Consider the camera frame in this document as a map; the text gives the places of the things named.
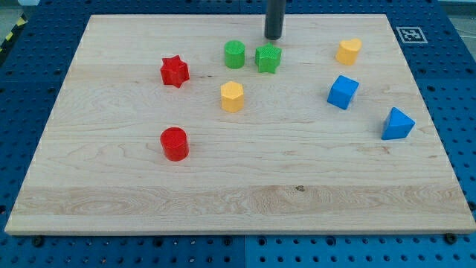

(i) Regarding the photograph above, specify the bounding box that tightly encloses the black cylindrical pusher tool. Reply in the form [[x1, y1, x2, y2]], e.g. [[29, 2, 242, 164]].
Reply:
[[264, 0, 286, 40]]

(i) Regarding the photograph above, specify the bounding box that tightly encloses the green star block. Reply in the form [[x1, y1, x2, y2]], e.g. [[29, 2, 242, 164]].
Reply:
[[254, 42, 282, 74]]

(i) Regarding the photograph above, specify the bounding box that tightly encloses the red star block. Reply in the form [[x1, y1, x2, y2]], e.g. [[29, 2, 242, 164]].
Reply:
[[160, 55, 190, 88]]

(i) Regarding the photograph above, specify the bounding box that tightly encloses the green cylinder block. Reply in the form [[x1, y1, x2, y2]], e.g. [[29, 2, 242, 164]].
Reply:
[[224, 40, 245, 69]]

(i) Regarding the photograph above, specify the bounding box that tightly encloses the yellow heart block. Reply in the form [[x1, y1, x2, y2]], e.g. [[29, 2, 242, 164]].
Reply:
[[335, 38, 362, 66]]

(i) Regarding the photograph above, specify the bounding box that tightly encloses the yellow hexagon block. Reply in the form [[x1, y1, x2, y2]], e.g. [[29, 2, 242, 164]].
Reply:
[[220, 81, 244, 112]]

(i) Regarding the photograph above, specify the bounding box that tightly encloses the blue cube block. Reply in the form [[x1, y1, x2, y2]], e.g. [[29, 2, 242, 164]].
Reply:
[[327, 75, 359, 109]]

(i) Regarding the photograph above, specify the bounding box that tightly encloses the white fiducial marker tag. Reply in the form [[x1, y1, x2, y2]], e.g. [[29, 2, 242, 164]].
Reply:
[[396, 26, 428, 44]]

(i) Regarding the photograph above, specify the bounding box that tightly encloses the wooden board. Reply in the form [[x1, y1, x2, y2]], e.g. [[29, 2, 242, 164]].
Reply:
[[5, 14, 475, 236]]

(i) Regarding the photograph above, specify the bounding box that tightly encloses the red cylinder block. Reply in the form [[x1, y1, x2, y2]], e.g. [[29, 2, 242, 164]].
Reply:
[[160, 127, 189, 162]]

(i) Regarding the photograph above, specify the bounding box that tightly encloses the blue triangle block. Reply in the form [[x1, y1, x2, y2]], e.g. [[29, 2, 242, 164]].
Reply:
[[381, 107, 416, 140]]

